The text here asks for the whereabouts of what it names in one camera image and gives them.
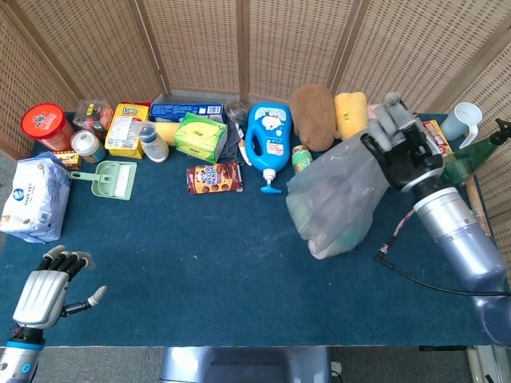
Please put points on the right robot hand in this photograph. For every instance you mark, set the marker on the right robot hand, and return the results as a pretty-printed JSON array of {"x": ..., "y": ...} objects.
[{"x": 403, "y": 159}]

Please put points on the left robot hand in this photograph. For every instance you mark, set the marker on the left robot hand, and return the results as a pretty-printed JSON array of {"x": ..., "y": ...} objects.
[{"x": 40, "y": 297}]

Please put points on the clear plastic bag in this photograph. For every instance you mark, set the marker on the clear plastic bag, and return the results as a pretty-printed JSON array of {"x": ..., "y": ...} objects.
[{"x": 335, "y": 195}]

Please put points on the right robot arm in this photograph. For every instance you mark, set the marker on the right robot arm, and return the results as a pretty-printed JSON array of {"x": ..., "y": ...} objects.
[{"x": 463, "y": 239}]

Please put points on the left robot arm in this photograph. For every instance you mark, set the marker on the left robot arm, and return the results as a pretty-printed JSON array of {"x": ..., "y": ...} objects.
[{"x": 18, "y": 359}]

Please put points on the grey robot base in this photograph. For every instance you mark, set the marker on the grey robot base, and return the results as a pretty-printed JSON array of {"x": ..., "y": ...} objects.
[{"x": 243, "y": 365}]

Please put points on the white blue tissue pack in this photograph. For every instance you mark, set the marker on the white blue tissue pack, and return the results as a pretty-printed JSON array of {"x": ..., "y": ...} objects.
[{"x": 34, "y": 199}]

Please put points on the red yellow snack packet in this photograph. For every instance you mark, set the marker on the red yellow snack packet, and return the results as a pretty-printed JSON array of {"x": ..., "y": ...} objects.
[{"x": 439, "y": 137}]

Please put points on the pastel tissue multipack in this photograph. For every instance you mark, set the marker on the pastel tissue multipack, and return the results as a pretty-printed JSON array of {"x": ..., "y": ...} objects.
[{"x": 372, "y": 111}]

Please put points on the light blue plastic pitcher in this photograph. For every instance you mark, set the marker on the light blue plastic pitcher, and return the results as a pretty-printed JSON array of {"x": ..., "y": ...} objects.
[{"x": 459, "y": 121}]

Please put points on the green spray bottle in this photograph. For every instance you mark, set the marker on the green spray bottle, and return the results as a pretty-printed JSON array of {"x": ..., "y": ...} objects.
[{"x": 471, "y": 159}]

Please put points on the yellow plush toy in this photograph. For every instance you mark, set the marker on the yellow plush toy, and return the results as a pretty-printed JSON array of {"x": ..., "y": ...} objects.
[{"x": 351, "y": 113}]

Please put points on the wooden roll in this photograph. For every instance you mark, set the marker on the wooden roll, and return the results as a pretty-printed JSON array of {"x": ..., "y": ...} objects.
[{"x": 479, "y": 203}]

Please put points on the teal packet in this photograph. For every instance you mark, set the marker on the teal packet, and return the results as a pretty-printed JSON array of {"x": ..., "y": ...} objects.
[{"x": 348, "y": 240}]

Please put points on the brown plush toy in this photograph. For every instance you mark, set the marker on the brown plush toy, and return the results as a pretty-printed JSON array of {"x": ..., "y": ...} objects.
[{"x": 313, "y": 117}]

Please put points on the green jar with gold lid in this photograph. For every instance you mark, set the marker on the green jar with gold lid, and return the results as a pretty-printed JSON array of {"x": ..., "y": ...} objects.
[{"x": 301, "y": 157}]

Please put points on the blue cartoon detergent bottle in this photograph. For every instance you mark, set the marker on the blue cartoon detergent bottle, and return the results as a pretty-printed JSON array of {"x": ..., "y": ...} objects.
[{"x": 269, "y": 135}]

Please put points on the green dustpan with brush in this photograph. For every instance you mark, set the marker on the green dustpan with brush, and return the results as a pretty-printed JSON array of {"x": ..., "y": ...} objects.
[{"x": 113, "y": 179}]

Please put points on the small red yellow box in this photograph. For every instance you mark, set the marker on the small red yellow box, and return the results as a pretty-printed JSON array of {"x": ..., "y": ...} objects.
[{"x": 68, "y": 159}]

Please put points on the blue felt table cover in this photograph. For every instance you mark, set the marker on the blue felt table cover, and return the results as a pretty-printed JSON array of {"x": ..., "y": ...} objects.
[{"x": 179, "y": 259}]

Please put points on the white-lidded snack jar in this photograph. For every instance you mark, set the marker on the white-lidded snack jar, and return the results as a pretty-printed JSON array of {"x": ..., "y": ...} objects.
[{"x": 88, "y": 145}]

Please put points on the white orange tube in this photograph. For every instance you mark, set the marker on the white orange tube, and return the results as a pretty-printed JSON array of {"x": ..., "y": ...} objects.
[{"x": 244, "y": 151}]

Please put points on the woven folding screen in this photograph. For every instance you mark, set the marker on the woven folding screen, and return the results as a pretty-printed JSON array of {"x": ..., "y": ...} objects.
[{"x": 291, "y": 44}]

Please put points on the dark grey cloth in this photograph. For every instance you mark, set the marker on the dark grey cloth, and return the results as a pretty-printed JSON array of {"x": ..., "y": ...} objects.
[{"x": 231, "y": 145}]

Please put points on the red lidded canister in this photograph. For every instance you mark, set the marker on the red lidded canister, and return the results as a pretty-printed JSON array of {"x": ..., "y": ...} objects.
[{"x": 46, "y": 123}]

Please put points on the yellow Lipo biscuit pack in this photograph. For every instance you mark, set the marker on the yellow Lipo biscuit pack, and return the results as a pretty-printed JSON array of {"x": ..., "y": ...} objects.
[{"x": 125, "y": 131}]

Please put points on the clear plastic food box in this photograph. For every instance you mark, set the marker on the clear plastic food box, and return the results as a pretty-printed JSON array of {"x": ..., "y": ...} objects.
[{"x": 93, "y": 117}]

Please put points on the white bottle with blue cap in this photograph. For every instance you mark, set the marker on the white bottle with blue cap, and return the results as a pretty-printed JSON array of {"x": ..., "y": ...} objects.
[{"x": 155, "y": 147}]

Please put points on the Hello Panda biscuit box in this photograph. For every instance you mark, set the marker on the Hello Panda biscuit box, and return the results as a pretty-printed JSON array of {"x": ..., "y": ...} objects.
[{"x": 213, "y": 177}]

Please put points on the green tissue pack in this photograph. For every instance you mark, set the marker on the green tissue pack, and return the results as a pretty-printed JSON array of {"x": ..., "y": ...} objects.
[{"x": 199, "y": 137}]

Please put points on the yellow sponge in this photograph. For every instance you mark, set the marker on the yellow sponge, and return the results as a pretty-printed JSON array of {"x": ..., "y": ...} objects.
[{"x": 165, "y": 133}]

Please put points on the long blue box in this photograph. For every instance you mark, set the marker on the long blue box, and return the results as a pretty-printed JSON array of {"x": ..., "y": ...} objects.
[{"x": 185, "y": 111}]

